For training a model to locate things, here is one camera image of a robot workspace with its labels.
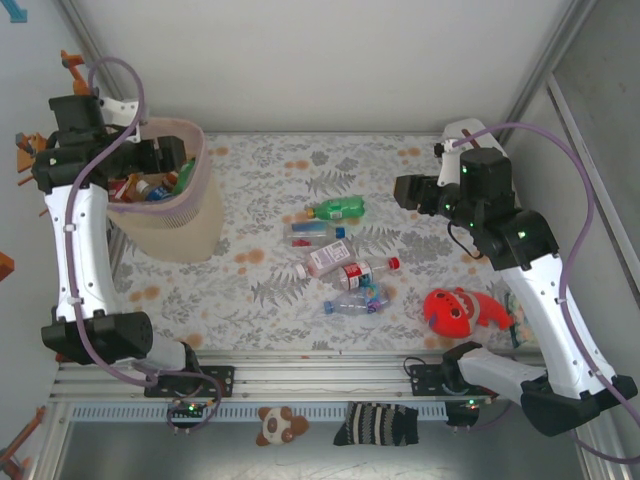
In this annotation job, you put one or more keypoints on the pink mesh bin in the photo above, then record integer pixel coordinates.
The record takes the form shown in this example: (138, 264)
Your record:
(190, 230)

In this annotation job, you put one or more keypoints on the green bottle yellow cap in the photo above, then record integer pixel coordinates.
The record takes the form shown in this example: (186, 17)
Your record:
(340, 207)

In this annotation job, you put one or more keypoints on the red shark plush toy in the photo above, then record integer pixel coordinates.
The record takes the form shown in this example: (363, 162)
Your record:
(450, 312)

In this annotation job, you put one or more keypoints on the aluminium frame post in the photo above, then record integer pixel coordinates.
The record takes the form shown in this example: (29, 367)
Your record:
(545, 60)
(82, 30)

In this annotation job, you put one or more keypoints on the clear bottle colourful label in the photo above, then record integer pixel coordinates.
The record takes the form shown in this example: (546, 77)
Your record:
(355, 300)

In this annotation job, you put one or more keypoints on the bottle pink purple label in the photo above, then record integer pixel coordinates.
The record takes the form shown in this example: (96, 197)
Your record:
(327, 257)

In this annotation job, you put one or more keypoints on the small circuit board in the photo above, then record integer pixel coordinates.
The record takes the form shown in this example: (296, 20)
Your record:
(462, 412)
(187, 411)

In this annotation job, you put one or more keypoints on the orange wall block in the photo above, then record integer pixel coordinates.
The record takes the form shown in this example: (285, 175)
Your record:
(5, 265)

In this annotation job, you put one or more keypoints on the floral tablecloth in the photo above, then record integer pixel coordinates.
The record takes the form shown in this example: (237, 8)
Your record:
(200, 300)

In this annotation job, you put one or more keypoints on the clear bottle red cap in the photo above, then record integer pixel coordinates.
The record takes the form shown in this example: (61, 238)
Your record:
(357, 272)

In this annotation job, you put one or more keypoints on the black white striped sock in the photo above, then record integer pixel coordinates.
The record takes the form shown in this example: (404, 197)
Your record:
(375, 425)

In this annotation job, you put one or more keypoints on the pastel patterned cloth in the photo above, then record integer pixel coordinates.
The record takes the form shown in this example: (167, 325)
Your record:
(520, 320)

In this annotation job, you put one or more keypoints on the brown white panda plush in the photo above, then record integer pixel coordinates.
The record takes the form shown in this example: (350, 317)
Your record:
(275, 425)

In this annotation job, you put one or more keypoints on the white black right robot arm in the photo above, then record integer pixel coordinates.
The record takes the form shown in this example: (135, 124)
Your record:
(550, 320)

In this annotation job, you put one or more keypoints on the orange curved wall model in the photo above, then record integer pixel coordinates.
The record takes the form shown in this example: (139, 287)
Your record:
(22, 160)

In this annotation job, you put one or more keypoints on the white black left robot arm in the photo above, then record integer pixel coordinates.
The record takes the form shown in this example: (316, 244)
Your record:
(80, 250)

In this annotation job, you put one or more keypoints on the blue wall model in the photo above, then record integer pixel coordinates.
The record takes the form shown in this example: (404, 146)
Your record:
(19, 12)

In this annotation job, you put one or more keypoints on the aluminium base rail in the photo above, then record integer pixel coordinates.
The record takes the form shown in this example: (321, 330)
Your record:
(320, 382)

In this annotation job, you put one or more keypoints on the white pink tissue box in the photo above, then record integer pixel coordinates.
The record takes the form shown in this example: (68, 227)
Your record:
(457, 127)

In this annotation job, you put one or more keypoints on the clear bottle blue cap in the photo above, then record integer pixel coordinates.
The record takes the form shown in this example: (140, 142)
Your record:
(312, 230)

